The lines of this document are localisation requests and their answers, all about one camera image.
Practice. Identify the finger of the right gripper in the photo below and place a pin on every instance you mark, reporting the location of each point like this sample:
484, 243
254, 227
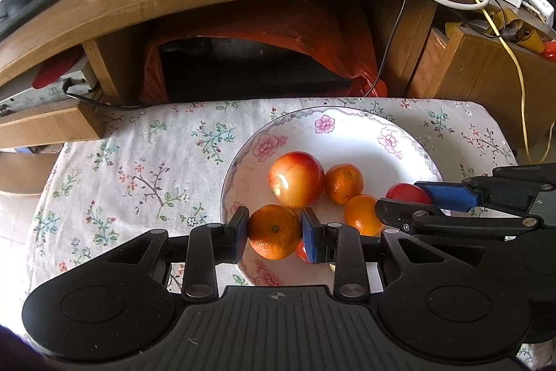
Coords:
450, 196
412, 218

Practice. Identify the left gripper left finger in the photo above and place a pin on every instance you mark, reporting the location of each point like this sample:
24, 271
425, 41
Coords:
208, 246

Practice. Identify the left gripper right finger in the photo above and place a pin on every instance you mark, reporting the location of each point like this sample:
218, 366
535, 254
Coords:
338, 244

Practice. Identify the red cherry tomato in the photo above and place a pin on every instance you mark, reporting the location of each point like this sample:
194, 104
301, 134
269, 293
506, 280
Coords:
409, 193
301, 253

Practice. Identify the smooth orange mandarin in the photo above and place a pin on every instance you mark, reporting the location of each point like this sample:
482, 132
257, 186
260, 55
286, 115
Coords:
359, 212

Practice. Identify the rough orange mandarin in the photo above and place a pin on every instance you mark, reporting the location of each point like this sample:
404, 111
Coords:
343, 182

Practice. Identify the small orange mandarin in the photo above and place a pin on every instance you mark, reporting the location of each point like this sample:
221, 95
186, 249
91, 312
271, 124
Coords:
274, 232

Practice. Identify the large red-orange tomato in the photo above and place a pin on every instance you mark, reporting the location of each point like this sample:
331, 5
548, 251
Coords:
296, 179

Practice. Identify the white floral ceramic bowl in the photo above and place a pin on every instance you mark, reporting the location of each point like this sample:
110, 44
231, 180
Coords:
384, 152

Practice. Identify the floral white tablecloth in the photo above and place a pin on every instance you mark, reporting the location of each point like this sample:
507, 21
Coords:
112, 240

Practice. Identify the wooden tv stand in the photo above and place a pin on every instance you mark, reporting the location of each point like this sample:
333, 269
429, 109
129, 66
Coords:
516, 86

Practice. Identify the red cloth under stand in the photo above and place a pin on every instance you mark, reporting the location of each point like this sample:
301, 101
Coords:
335, 33

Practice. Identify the silver set-top box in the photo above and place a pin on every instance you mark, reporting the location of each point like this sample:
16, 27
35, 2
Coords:
36, 87

